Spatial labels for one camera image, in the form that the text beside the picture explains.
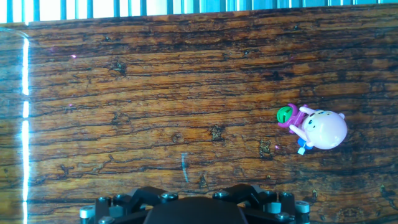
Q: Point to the wood grain mat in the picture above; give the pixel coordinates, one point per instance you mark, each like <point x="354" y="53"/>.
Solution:
<point x="155" y="93"/>

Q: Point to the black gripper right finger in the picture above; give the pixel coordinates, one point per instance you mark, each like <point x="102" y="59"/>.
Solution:
<point x="267" y="202"/>

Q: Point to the pink toy figure green ball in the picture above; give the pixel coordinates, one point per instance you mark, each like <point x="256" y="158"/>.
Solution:
<point x="326" y="130"/>

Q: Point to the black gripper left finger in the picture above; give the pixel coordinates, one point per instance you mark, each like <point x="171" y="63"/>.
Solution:
<point x="124" y="203"/>

